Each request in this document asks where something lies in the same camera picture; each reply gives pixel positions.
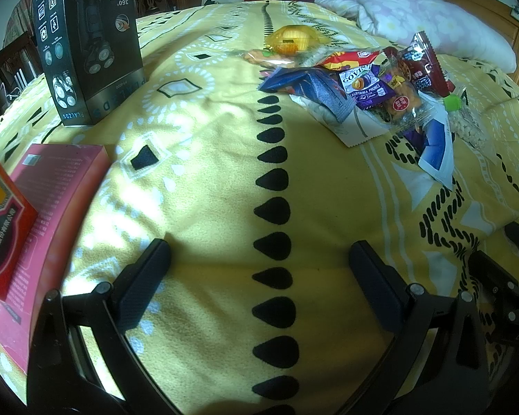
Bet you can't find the dark wooden chair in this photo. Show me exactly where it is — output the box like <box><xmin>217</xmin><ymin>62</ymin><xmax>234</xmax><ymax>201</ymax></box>
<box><xmin>136</xmin><ymin>0</ymin><xmax>174</xmax><ymax>17</ymax></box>

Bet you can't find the gold snack packet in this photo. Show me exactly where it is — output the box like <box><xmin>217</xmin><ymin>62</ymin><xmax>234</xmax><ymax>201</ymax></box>
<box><xmin>264</xmin><ymin>25</ymin><xmax>331</xmax><ymax>56</ymax></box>

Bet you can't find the dark red snack packet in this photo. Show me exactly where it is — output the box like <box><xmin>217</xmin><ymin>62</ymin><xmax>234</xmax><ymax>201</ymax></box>
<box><xmin>398</xmin><ymin>31</ymin><xmax>453</xmax><ymax>96</ymax></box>

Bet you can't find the dark blue snack packet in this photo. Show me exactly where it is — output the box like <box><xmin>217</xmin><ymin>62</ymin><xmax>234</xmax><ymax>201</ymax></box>
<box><xmin>258</xmin><ymin>67</ymin><xmax>357</xmax><ymax>124</ymax></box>

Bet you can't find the orange snack packet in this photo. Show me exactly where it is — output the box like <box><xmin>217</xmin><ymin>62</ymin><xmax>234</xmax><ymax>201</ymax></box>
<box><xmin>242</xmin><ymin>47</ymin><xmax>301</xmax><ymax>70</ymax></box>

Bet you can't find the red and yellow snack packet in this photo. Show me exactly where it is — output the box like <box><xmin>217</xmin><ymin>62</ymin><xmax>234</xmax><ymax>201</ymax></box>
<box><xmin>316</xmin><ymin>49</ymin><xmax>380</xmax><ymax>72</ymax></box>

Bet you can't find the brown wooden chair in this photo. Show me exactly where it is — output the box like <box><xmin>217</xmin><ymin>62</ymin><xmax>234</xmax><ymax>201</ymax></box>
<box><xmin>0</xmin><ymin>32</ymin><xmax>42</xmax><ymax>115</ymax></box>

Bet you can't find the purple prune packet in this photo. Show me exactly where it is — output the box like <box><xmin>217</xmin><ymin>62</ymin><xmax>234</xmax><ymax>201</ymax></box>
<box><xmin>338</xmin><ymin>64</ymin><xmax>395</xmax><ymax>111</ymax></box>

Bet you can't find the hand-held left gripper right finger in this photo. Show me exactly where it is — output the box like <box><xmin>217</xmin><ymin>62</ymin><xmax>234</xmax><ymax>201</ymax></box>
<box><xmin>348</xmin><ymin>240</ymin><xmax>491</xmax><ymax>415</ymax></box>

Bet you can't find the clear bag of white beans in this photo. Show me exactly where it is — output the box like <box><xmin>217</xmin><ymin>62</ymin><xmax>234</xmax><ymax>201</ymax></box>
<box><xmin>443</xmin><ymin>89</ymin><xmax>489</xmax><ymax>148</ymax></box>

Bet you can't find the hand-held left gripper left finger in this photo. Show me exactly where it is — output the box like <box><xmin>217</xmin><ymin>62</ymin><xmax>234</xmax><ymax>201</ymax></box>
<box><xmin>26</xmin><ymin>238</ymin><xmax>174</xmax><ymax>415</ymax></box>

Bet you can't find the black shaver box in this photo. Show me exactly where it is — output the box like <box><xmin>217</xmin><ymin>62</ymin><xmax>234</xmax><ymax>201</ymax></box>
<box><xmin>31</xmin><ymin>0</ymin><xmax>143</xmax><ymax>127</ymax></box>

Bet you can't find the yellow printed blanket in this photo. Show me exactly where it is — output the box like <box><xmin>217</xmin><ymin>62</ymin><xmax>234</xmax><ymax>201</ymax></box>
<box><xmin>0</xmin><ymin>0</ymin><xmax>519</xmax><ymax>415</ymax></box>

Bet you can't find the red and yellow box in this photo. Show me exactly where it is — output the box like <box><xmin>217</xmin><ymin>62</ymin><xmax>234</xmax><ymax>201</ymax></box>
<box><xmin>0</xmin><ymin>138</ymin><xmax>39</xmax><ymax>301</ymax></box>

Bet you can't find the blue and white snack packet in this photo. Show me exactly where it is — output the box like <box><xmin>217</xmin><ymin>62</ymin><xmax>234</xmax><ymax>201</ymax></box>
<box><xmin>404</xmin><ymin>114</ymin><xmax>455</xmax><ymax>188</ymax></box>

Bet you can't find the floral quilt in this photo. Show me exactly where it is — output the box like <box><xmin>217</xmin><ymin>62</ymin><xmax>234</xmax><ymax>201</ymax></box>
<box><xmin>315</xmin><ymin>0</ymin><xmax>517</xmax><ymax>74</ymax></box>

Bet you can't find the pink flat box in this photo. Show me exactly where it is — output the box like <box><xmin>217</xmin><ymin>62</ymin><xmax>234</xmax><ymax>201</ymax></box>
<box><xmin>0</xmin><ymin>144</ymin><xmax>111</xmax><ymax>375</ymax></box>

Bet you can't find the clear biscuit packet red label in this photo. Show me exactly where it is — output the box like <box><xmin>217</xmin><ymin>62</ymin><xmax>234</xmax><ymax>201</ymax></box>
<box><xmin>378</xmin><ymin>58</ymin><xmax>427</xmax><ymax>126</ymax></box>

